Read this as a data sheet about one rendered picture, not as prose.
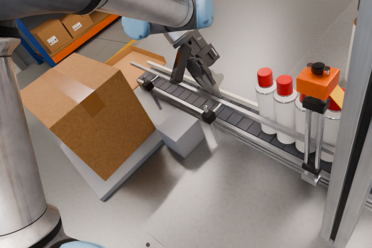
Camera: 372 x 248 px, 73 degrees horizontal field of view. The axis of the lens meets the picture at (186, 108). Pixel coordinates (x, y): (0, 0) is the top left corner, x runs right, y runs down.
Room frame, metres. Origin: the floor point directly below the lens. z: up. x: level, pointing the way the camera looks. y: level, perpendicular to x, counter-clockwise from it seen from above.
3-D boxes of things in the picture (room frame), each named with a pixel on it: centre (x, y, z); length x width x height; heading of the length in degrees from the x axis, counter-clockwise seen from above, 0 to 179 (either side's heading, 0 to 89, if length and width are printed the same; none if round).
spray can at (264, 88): (0.42, -0.20, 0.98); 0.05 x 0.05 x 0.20
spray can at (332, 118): (0.29, -0.27, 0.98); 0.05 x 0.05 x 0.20
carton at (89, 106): (0.70, 0.31, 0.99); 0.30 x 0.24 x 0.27; 32
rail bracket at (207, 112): (0.50, -0.07, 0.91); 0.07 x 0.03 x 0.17; 118
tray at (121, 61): (1.13, 0.18, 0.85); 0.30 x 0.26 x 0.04; 28
